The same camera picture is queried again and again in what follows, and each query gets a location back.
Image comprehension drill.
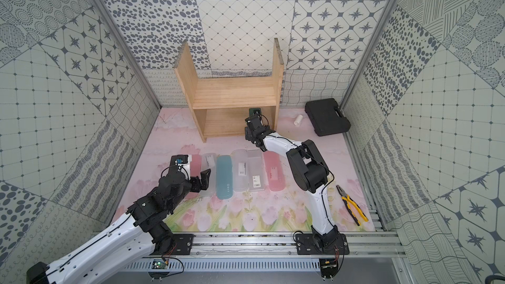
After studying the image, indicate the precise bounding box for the frosted rectangular pencil case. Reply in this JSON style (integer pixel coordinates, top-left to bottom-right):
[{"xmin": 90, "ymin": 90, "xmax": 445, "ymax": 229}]
[{"xmin": 246, "ymin": 150, "xmax": 266, "ymax": 192}]

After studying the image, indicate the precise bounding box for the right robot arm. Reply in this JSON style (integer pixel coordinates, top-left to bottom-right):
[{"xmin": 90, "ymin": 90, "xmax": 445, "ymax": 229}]
[{"xmin": 245, "ymin": 114, "xmax": 339, "ymax": 246}]

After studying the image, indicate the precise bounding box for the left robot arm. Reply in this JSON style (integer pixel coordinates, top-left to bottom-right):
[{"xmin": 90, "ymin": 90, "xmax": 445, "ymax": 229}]
[{"xmin": 26, "ymin": 166, "xmax": 211, "ymax": 283}]

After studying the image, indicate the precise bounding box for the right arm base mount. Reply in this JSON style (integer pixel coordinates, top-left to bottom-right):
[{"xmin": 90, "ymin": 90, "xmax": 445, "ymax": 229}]
[{"xmin": 293, "ymin": 226, "xmax": 350, "ymax": 255}]

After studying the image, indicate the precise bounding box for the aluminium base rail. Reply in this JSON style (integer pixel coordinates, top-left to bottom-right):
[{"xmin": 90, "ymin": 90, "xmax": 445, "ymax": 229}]
[{"xmin": 80, "ymin": 230, "xmax": 407, "ymax": 273}]

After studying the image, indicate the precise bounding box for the clear rounded pencil case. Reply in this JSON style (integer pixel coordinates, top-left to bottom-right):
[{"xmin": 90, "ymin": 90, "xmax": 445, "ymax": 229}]
[{"xmin": 200, "ymin": 153, "xmax": 218, "ymax": 197}]

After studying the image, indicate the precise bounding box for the black plastic tool case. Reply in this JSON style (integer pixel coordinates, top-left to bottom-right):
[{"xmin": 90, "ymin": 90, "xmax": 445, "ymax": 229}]
[{"xmin": 305, "ymin": 98, "xmax": 351, "ymax": 137}]

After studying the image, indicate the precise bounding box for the pink rounded pencil case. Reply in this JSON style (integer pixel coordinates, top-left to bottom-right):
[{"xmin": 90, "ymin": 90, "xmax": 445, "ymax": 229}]
[{"xmin": 186, "ymin": 155, "xmax": 202, "ymax": 199}]

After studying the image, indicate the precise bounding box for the wooden two-tier shelf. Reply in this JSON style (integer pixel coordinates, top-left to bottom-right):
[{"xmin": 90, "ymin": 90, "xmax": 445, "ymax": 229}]
[{"xmin": 174, "ymin": 38, "xmax": 285, "ymax": 142}]

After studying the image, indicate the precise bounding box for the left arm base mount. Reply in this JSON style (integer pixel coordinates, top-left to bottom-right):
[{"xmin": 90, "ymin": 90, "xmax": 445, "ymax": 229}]
[{"xmin": 153, "ymin": 234, "xmax": 195, "ymax": 256}]

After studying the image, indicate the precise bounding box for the teal pencil case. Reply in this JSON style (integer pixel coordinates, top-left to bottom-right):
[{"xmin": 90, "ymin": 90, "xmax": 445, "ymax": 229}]
[{"xmin": 216, "ymin": 155, "xmax": 234, "ymax": 200}]

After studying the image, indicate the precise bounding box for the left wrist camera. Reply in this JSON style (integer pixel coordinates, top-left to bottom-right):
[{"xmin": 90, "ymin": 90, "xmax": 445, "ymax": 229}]
[{"xmin": 170, "ymin": 155, "xmax": 192, "ymax": 177}]

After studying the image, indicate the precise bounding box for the dark green pencil case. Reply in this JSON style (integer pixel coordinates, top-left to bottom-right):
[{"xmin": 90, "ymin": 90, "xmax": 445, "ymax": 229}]
[{"xmin": 249, "ymin": 107, "xmax": 262, "ymax": 118}]

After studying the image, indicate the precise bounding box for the yellow black tool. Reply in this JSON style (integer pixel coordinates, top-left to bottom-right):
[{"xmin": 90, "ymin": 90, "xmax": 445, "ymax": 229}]
[{"xmin": 336, "ymin": 185, "xmax": 369, "ymax": 226}]

